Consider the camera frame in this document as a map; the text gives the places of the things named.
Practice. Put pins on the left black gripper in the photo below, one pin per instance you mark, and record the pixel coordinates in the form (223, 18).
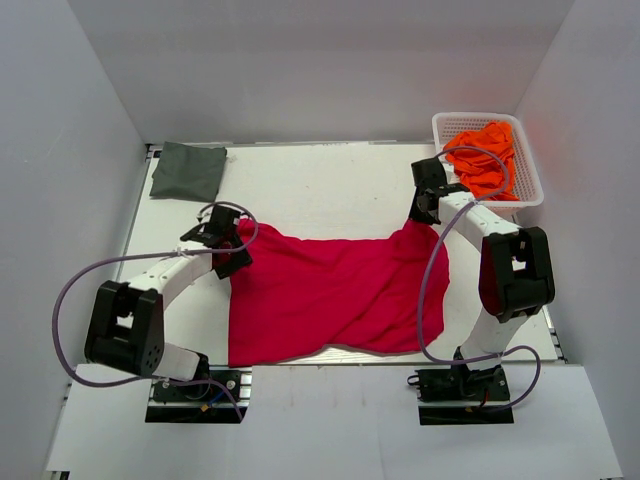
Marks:
(242, 259)

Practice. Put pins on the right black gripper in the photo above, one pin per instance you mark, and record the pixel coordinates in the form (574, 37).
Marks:
(416, 214)

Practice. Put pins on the red t shirt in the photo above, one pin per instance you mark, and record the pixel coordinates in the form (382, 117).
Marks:
(383, 296)

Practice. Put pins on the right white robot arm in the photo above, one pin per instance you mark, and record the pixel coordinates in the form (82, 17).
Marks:
(515, 271)

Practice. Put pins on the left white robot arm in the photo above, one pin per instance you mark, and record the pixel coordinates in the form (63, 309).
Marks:
(126, 330)

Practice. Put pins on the orange t shirt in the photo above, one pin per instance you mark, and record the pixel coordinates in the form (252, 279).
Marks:
(484, 160)

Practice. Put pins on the white plastic basket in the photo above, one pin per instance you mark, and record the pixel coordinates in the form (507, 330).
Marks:
(527, 185)

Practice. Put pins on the folded grey t shirt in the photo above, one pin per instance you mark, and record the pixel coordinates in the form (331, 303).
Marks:
(188, 173)

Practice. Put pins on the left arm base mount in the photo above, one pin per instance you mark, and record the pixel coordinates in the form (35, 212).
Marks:
(202, 404)

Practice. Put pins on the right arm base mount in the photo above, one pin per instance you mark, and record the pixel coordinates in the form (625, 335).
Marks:
(456, 396)

